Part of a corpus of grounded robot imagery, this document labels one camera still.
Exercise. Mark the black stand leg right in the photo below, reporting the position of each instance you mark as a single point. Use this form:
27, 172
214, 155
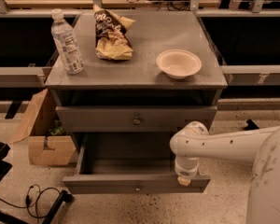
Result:
250, 125

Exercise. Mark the brown cardboard box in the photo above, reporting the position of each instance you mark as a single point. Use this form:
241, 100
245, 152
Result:
48, 145

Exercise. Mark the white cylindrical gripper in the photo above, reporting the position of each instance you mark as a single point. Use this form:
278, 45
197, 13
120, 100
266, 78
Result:
185, 173

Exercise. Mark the yellow black chip bag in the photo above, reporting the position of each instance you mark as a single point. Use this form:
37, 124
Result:
110, 31

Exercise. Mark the grey drawer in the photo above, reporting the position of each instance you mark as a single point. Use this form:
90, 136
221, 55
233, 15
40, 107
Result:
111, 163
100, 119

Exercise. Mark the white paper bowl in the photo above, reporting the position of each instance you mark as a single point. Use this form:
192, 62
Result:
178, 63

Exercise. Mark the grey top drawer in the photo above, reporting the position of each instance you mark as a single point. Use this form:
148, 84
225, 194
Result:
100, 119

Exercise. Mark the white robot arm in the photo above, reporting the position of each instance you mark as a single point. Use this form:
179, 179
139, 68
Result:
259, 148

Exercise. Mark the clear plastic water bottle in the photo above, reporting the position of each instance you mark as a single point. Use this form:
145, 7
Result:
66, 43

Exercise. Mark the grey drawer cabinet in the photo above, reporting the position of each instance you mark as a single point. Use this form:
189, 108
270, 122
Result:
139, 81

